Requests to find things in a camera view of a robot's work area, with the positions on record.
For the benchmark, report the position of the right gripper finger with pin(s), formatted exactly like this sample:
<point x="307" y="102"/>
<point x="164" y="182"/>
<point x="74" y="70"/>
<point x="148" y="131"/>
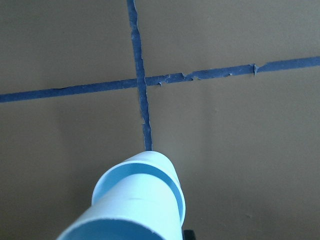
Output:
<point x="189" y="234"/>

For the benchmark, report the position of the light blue cup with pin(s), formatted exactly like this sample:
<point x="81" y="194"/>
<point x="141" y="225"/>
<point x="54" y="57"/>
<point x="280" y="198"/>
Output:
<point x="139" y="207"/>
<point x="147" y="162"/>

